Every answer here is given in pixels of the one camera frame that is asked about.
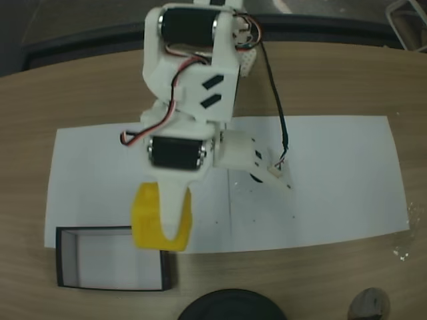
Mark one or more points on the yellow cube block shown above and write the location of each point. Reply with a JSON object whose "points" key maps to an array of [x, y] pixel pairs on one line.
{"points": [[143, 230]]}

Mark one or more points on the dark brown open box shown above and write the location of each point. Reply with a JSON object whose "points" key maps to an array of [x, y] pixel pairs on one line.
{"points": [[100, 266]]}

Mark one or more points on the white paper sheet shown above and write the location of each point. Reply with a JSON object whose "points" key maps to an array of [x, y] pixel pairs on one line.
{"points": [[93, 183], [333, 183]]}

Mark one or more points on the black round stand base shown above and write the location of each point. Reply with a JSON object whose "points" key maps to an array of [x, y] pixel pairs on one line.
{"points": [[230, 306]]}

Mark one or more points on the grey desk partition panel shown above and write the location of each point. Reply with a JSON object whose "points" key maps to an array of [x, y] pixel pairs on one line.
{"points": [[83, 43]]}

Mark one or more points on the white chair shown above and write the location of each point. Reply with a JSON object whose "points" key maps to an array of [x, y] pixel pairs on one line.
{"points": [[408, 30]]}

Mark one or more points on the white gripper camera mount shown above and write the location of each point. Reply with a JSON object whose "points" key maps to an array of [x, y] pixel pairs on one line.
{"points": [[237, 150]]}

